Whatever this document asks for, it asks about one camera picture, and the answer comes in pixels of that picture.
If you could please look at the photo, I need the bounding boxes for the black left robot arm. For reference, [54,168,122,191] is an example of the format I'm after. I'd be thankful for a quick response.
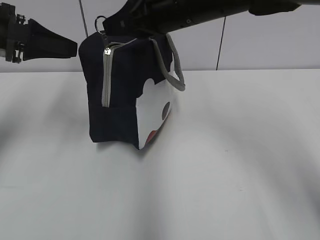
[0,2,78,64]

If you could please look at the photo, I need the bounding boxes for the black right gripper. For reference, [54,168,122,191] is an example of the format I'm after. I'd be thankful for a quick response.
[102,0,190,38]

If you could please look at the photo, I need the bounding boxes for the navy insulated lunch bag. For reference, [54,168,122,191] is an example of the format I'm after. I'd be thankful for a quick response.
[78,31,186,150]

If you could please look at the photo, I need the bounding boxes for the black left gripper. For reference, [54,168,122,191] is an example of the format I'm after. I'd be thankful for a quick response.
[4,13,78,64]

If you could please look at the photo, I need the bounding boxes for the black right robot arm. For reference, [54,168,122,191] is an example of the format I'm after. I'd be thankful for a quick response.
[102,0,302,38]

